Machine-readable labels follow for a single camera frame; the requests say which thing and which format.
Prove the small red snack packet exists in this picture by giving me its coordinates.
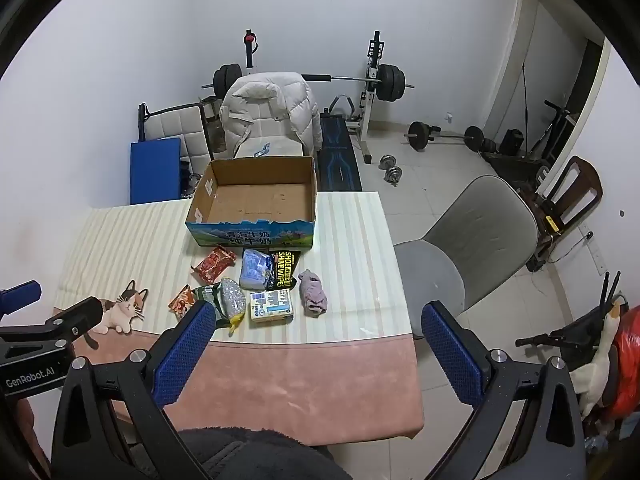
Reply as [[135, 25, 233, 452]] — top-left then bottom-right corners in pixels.
[[168, 285, 195, 321]]

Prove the green snack packet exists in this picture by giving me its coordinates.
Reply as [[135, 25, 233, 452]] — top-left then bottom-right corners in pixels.
[[192, 284, 224, 320]]

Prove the silver yellow scouring sponge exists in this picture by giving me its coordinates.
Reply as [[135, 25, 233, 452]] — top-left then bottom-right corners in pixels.
[[218, 278, 246, 336]]

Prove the large red snack packet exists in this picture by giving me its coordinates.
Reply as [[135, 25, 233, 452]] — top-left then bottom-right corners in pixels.
[[192, 246, 236, 285]]

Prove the white blue tissue box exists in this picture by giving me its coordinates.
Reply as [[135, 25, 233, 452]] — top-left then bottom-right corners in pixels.
[[250, 289, 294, 323]]

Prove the blue tissue pack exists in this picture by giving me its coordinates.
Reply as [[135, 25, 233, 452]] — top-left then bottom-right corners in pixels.
[[239, 248, 273, 292]]

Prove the black yellow shoe wipes packet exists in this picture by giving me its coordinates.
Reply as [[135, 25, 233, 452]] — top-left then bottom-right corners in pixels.
[[267, 250, 300, 290]]

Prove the purple cloth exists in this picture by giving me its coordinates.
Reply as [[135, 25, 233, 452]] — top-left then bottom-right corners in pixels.
[[298, 269, 328, 316]]

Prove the cat plush toy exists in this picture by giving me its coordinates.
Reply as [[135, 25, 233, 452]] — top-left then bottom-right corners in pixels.
[[84, 280, 149, 350]]

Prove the white goose plush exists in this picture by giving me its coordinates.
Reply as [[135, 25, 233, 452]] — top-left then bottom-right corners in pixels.
[[570, 300, 625, 419]]

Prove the grey fabric chair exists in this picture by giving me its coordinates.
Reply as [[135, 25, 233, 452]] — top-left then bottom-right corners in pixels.
[[394, 174, 538, 338]]

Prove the open cardboard box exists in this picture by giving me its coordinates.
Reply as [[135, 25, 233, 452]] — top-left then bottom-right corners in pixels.
[[186, 156, 317, 250]]

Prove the red bag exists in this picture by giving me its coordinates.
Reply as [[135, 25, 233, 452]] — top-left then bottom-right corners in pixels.
[[601, 300, 639, 422]]

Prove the blue folded mat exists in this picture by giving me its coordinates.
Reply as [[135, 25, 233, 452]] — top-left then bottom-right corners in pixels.
[[129, 139, 181, 205]]

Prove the blue wrapper on chair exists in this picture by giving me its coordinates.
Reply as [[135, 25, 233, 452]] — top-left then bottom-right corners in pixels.
[[253, 143, 270, 157]]

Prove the dark wooden chair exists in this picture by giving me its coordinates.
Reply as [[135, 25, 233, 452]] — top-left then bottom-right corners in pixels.
[[528, 155, 603, 252]]

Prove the beige quilted chair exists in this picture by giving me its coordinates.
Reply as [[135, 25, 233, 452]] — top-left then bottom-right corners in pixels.
[[138, 102, 213, 176]]

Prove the chrome dumbbell pair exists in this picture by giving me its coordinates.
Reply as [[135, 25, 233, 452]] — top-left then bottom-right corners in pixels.
[[378, 154, 402, 186]]

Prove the black blue weight bench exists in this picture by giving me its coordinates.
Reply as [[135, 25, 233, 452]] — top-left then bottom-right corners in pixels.
[[317, 116, 362, 192]]

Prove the white padded chair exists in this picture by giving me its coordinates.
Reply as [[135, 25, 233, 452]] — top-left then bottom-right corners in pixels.
[[219, 71, 324, 161]]

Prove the floor barbell with plates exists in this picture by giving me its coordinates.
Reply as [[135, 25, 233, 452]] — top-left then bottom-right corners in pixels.
[[404, 122, 485, 153]]

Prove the white puffer jacket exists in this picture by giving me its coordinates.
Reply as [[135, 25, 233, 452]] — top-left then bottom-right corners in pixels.
[[219, 71, 324, 154]]

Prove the barbell on rack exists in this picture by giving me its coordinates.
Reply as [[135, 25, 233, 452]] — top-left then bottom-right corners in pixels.
[[202, 63, 414, 102]]

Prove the white squat rack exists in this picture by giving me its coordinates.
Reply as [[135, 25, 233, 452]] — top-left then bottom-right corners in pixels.
[[346, 30, 384, 164]]

